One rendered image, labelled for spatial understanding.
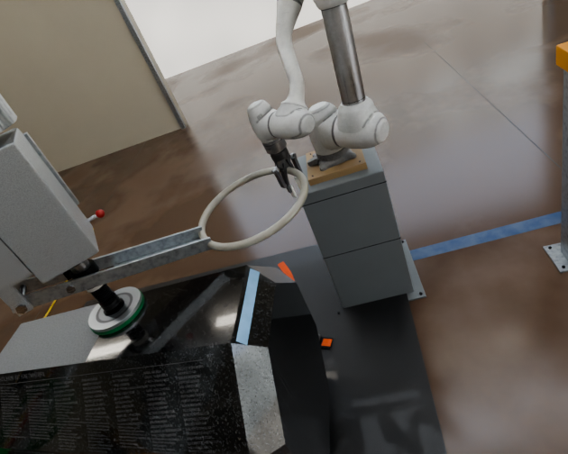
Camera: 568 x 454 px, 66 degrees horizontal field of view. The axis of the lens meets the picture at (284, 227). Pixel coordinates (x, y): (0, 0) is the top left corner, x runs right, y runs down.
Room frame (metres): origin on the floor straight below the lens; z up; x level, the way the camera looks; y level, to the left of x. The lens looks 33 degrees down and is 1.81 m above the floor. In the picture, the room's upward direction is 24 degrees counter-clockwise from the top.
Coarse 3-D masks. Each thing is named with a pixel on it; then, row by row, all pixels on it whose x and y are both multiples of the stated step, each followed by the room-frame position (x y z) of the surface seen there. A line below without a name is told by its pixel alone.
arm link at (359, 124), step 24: (336, 0) 1.68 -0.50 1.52; (336, 24) 1.69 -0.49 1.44; (336, 48) 1.70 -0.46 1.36; (336, 72) 1.72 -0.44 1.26; (360, 72) 1.70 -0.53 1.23; (360, 96) 1.68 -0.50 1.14; (336, 120) 1.77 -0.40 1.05; (360, 120) 1.64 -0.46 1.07; (384, 120) 1.63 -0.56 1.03; (336, 144) 1.76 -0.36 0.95; (360, 144) 1.64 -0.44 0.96
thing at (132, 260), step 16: (160, 240) 1.48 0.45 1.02; (176, 240) 1.49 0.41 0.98; (192, 240) 1.51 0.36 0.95; (208, 240) 1.42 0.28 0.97; (112, 256) 1.44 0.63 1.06; (128, 256) 1.45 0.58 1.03; (144, 256) 1.45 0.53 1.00; (160, 256) 1.37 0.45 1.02; (176, 256) 1.38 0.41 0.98; (96, 272) 1.32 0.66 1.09; (112, 272) 1.33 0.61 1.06; (128, 272) 1.34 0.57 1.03; (16, 288) 1.35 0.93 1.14; (32, 288) 1.36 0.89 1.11; (48, 288) 1.28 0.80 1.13; (64, 288) 1.29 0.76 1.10; (80, 288) 1.30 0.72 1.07; (32, 304) 1.26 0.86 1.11
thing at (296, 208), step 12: (264, 168) 1.74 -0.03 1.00; (288, 168) 1.64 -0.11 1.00; (240, 180) 1.75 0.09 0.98; (300, 180) 1.50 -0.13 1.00; (228, 192) 1.73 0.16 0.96; (300, 192) 1.42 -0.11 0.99; (216, 204) 1.69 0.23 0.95; (300, 204) 1.36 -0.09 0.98; (204, 216) 1.62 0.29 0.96; (288, 216) 1.32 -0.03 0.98; (204, 228) 1.54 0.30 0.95; (276, 228) 1.30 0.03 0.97; (252, 240) 1.29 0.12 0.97
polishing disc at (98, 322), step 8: (120, 288) 1.47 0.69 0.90; (128, 288) 1.44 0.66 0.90; (136, 288) 1.42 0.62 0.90; (120, 296) 1.41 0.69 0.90; (128, 296) 1.39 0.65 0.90; (136, 296) 1.37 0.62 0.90; (96, 304) 1.43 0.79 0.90; (128, 304) 1.34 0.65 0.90; (136, 304) 1.32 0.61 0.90; (96, 312) 1.38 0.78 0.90; (120, 312) 1.32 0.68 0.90; (128, 312) 1.30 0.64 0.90; (88, 320) 1.35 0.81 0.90; (96, 320) 1.33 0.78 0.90; (104, 320) 1.31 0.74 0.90; (112, 320) 1.29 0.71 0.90; (120, 320) 1.27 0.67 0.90; (96, 328) 1.28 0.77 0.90; (104, 328) 1.27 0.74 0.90; (112, 328) 1.26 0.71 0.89
